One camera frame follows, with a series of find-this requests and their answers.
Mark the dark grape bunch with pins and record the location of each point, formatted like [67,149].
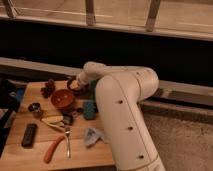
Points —
[48,89]

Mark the black remote control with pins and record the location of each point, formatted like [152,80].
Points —
[29,135]

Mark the blue crumpled cloth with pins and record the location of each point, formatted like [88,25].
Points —
[92,136]

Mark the metal spoon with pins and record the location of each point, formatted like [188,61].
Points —
[67,134]

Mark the teal sponge block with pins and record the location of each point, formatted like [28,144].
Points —
[89,112]

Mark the red-brown bowl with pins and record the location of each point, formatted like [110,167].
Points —
[62,99]

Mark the purple bowl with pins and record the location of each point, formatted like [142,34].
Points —
[82,90]

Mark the small metal cup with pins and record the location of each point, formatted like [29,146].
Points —
[35,109]

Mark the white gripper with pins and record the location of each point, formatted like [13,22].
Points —
[74,85]

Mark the wooden cutting board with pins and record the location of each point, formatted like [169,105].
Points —
[17,158]

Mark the dark equipment at left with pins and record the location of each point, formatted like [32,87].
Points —
[10,98]

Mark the green plastic tray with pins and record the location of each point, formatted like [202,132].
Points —
[93,89]

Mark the small dark object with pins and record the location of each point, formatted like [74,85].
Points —
[68,119]

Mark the orange handled tool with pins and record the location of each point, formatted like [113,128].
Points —
[50,151]

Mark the yellow banana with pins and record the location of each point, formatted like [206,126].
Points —
[52,119]

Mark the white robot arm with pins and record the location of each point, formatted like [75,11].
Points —
[118,92]

